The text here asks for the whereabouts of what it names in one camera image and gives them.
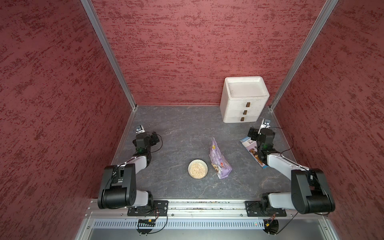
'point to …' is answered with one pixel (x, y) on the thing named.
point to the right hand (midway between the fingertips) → (258, 129)
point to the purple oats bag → (218, 161)
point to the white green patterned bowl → (195, 160)
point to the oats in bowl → (197, 169)
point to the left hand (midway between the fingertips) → (148, 136)
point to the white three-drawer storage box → (242, 98)
